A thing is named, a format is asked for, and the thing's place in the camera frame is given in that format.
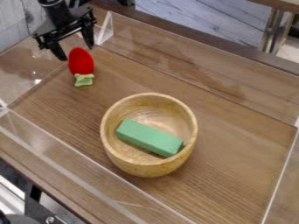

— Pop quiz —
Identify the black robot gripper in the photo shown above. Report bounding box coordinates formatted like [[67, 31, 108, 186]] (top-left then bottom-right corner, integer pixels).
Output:
[[32, 5, 97, 61]]

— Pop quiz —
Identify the red plush strawberry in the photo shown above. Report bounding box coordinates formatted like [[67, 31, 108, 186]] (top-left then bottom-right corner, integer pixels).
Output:
[[68, 47, 95, 87]]

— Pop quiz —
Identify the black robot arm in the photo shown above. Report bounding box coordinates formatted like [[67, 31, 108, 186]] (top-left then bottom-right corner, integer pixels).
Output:
[[32, 0, 97, 61]]

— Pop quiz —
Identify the wooden bowl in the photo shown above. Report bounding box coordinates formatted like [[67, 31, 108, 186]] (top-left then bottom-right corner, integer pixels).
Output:
[[100, 93, 199, 178]]

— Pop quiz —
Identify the green rectangular block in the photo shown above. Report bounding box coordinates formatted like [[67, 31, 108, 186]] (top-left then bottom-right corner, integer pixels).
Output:
[[116, 119, 183, 158]]

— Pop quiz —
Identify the wooden background furniture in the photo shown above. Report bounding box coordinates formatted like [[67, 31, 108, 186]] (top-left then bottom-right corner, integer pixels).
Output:
[[248, 0, 299, 54]]

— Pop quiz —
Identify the clear acrylic corner bracket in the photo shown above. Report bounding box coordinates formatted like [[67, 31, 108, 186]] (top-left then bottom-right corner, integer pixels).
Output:
[[95, 11, 113, 46]]

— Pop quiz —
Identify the black table leg frame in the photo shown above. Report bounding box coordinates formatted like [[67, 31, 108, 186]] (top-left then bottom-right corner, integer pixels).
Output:
[[0, 183, 68, 224]]

